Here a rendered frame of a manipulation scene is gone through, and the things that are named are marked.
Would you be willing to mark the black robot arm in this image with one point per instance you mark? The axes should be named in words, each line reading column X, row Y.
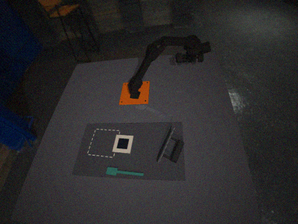
column 191, row 44

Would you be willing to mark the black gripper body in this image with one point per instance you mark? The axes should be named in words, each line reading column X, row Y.
column 186, row 58

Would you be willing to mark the beige square tile with dark centre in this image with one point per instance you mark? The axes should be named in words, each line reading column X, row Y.
column 123, row 143

